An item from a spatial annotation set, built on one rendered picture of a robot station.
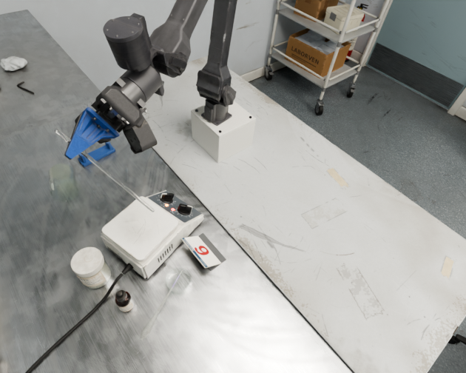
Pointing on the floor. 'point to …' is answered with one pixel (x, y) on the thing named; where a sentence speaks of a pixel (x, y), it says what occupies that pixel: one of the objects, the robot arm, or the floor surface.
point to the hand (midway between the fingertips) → (83, 140)
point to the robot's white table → (325, 231)
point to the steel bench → (50, 224)
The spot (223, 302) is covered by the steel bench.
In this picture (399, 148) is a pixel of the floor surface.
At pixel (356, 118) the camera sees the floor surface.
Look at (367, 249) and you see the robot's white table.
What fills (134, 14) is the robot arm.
